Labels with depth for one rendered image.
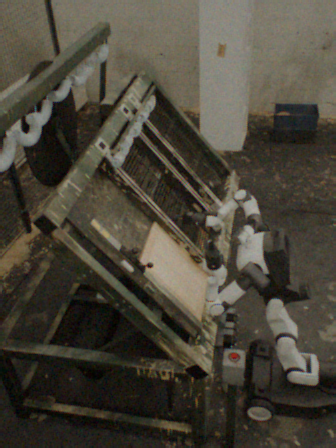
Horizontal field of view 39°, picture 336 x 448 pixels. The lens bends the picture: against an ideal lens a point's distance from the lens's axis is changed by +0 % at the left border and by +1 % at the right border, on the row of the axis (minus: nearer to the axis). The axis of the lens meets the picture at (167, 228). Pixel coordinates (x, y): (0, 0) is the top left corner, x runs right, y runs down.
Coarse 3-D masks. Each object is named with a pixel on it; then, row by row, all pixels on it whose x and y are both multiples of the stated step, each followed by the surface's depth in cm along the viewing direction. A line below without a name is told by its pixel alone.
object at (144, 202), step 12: (96, 144) 275; (108, 156) 279; (108, 168) 285; (120, 168) 289; (120, 180) 288; (132, 180) 294; (132, 192) 292; (144, 204) 296; (156, 216) 300; (168, 228) 304; (180, 240) 308; (192, 252) 312
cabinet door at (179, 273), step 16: (160, 240) 297; (144, 256) 276; (160, 256) 289; (176, 256) 303; (160, 272) 281; (176, 272) 294; (192, 272) 308; (176, 288) 286; (192, 288) 300; (192, 304) 292
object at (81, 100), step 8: (24, 80) 772; (8, 88) 745; (72, 88) 740; (80, 88) 766; (0, 96) 718; (80, 96) 771; (80, 104) 772; (80, 112) 790; (16, 128) 620; (8, 136) 602; (16, 144) 608; (0, 152) 599; (16, 152) 611; (24, 152) 629; (16, 160) 614; (24, 160) 630; (16, 168) 615; (24, 168) 643
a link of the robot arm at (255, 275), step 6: (252, 270) 255; (258, 270) 257; (240, 276) 260; (246, 276) 256; (252, 276) 255; (258, 276) 255; (264, 276) 257; (240, 282) 258; (246, 282) 257; (252, 282) 256; (258, 282) 255; (264, 282) 255; (240, 288) 259; (246, 288) 259; (258, 288) 256
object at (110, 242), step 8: (88, 224) 252; (96, 232) 253; (104, 240) 255; (112, 240) 257; (112, 248) 257; (120, 248) 259; (120, 256) 260; (136, 272) 265; (144, 280) 267; (152, 280) 268; (160, 288) 270; (160, 296) 273; (168, 296) 272; (168, 304) 275; (176, 304) 275; (184, 312) 277; (192, 320) 280; (200, 328) 282
